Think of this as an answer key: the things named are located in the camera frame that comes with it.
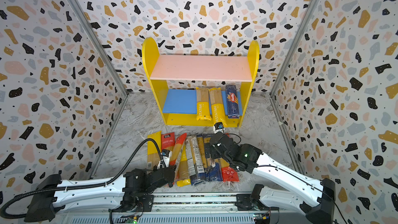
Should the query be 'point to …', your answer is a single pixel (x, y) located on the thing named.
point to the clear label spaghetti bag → (198, 164)
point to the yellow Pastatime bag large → (203, 97)
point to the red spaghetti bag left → (168, 140)
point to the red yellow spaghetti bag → (177, 149)
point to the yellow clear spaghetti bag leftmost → (153, 155)
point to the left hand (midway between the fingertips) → (177, 166)
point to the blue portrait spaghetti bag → (215, 172)
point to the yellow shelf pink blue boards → (179, 106)
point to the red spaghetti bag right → (229, 174)
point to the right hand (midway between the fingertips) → (209, 143)
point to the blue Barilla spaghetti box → (232, 101)
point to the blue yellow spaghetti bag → (207, 163)
